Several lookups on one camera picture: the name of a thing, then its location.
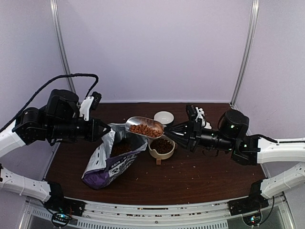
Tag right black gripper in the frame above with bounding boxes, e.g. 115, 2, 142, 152
163, 118, 235, 154

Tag purple pet food bag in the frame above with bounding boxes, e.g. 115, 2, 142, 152
81, 123, 148, 189

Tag metal food scoop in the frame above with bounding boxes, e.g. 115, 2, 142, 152
124, 116, 170, 139

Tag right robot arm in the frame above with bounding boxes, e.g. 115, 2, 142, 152
164, 105, 305, 211

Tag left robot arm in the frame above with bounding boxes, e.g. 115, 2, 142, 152
0, 89, 111, 212

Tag brown kibble pet food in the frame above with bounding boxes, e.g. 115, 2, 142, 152
111, 124, 175, 159

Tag dark blue ceramic bowl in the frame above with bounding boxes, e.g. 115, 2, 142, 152
153, 111, 174, 125

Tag cream cat-ear bowl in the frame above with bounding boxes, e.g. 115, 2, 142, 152
148, 136, 176, 165

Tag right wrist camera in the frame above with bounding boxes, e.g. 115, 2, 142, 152
186, 104, 212, 129

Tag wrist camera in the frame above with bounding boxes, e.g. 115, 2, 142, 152
79, 92, 102, 121
186, 104, 212, 129

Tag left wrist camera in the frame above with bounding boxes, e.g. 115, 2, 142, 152
79, 92, 102, 121

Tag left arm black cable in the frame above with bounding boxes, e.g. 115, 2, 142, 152
0, 73, 100, 132

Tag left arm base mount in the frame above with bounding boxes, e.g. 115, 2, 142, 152
43, 181, 86, 229

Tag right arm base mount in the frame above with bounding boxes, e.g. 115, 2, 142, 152
228, 180, 269, 227

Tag front aluminium rail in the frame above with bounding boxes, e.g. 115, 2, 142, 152
23, 199, 290, 229

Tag left aluminium frame post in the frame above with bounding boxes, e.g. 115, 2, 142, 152
49, 0, 77, 93

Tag aluminium frame post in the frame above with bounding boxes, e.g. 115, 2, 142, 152
230, 0, 260, 108
49, 0, 77, 93

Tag right aluminium frame post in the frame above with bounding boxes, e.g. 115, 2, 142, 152
230, 0, 260, 108

